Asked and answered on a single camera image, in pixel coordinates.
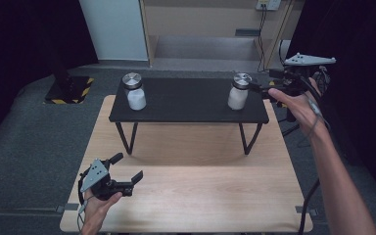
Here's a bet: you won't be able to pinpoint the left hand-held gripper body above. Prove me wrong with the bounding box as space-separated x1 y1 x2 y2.
77 159 134 201

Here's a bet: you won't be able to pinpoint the left gripper grey cable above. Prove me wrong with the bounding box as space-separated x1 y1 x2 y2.
76 194 96 234

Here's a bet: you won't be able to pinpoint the white jar with metal lid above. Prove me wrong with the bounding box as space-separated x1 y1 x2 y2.
226 71 254 112
120 71 148 112

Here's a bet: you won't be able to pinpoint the dark slot plate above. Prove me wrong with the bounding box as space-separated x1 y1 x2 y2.
234 28 261 37

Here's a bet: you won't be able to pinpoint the black outlet cables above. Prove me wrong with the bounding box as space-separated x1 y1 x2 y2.
256 4 292 74

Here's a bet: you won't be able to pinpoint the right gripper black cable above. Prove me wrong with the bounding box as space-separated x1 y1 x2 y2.
298 76 333 235

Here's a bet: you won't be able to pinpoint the white panel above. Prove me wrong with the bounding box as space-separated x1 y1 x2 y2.
77 0 150 63

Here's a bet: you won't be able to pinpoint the person's left hand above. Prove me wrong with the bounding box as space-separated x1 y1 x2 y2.
83 191 123 227

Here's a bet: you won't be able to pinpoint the person's right hand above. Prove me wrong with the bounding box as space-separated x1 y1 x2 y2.
267 77 328 137

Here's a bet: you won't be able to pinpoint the black curtain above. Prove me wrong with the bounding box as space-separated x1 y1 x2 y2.
0 0 100 151
285 0 376 208

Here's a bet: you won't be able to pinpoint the white power outlet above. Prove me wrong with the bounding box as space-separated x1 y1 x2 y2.
256 0 282 11

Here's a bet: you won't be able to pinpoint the grey tape strip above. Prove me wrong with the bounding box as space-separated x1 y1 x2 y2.
56 203 80 213
295 206 318 217

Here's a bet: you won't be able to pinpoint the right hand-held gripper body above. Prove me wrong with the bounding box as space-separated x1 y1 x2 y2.
269 53 337 98

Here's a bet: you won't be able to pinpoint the black shelf with metal legs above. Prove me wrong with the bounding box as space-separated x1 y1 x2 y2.
108 76 270 157

